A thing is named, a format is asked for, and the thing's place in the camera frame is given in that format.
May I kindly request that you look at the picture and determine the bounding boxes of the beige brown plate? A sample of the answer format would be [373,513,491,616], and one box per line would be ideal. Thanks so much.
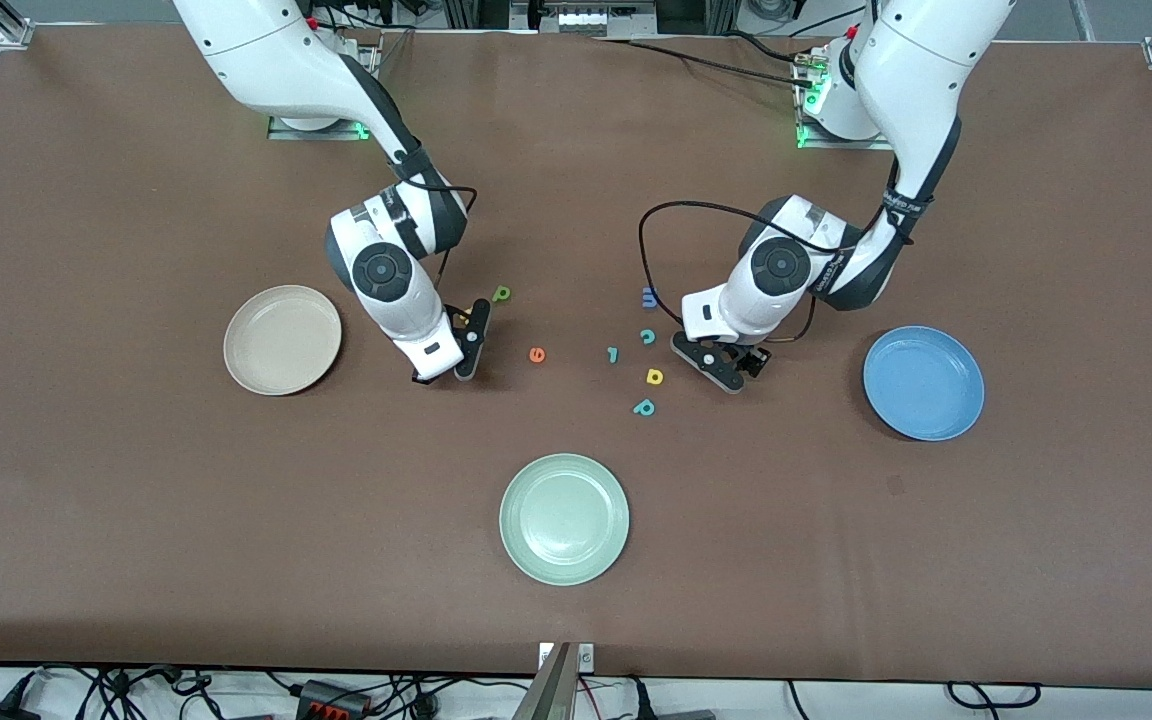
[224,285,343,396]

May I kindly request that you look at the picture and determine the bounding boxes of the blue plate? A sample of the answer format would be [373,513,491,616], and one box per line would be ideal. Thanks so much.
[862,326,986,442]

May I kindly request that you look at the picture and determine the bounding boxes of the pale green plate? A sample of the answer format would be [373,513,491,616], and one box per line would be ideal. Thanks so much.
[499,453,630,587]

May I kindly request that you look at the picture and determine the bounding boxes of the black orange power strip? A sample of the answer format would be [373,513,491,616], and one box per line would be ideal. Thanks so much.
[294,680,373,720]

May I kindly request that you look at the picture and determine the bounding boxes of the metal control box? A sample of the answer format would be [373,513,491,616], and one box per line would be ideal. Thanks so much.
[533,0,659,39]

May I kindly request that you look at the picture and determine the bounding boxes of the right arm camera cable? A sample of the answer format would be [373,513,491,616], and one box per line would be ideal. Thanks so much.
[396,150,480,301]

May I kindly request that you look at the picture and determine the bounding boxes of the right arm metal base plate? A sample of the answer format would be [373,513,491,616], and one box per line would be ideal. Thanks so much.
[268,112,372,141]

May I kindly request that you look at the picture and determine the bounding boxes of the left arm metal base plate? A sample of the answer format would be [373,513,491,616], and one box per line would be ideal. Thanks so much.
[796,45,897,151]

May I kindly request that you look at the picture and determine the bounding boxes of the long black table cable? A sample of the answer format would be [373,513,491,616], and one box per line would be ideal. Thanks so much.
[591,36,822,91]

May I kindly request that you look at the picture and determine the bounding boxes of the white metal bracket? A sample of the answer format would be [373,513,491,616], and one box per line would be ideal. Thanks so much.
[538,643,596,673]

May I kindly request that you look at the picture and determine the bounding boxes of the aluminium profile post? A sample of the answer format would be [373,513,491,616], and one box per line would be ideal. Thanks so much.
[514,643,577,720]

